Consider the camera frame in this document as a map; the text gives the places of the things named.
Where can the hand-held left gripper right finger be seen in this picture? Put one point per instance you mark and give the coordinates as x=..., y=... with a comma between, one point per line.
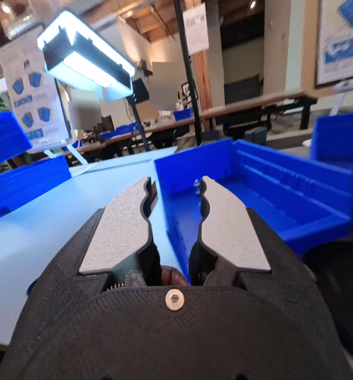
x=232, y=234

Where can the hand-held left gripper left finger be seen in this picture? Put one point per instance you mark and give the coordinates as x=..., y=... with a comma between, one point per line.
x=117, y=231

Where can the blue plastic bin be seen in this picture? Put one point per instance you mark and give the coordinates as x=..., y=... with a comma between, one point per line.
x=7, y=139
x=339, y=133
x=31, y=184
x=268, y=204

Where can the person's left hand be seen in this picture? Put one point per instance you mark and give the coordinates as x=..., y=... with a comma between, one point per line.
x=172, y=276

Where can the black charging case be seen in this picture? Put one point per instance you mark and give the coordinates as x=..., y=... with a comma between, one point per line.
x=255, y=136

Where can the small black charging dock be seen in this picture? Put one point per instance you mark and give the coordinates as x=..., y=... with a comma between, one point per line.
x=211, y=136

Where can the black light stand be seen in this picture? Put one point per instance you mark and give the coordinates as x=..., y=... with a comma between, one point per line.
x=137, y=124

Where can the wooden office table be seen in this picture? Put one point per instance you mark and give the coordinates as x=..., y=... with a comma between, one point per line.
x=253, y=102
x=164, y=126

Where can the instruction poster on stand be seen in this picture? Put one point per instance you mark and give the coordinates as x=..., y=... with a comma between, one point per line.
x=31, y=98

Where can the studio LED light panel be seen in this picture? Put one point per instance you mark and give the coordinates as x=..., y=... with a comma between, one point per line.
x=84, y=59

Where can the white paper sign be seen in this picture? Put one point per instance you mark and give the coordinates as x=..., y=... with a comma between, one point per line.
x=196, y=29

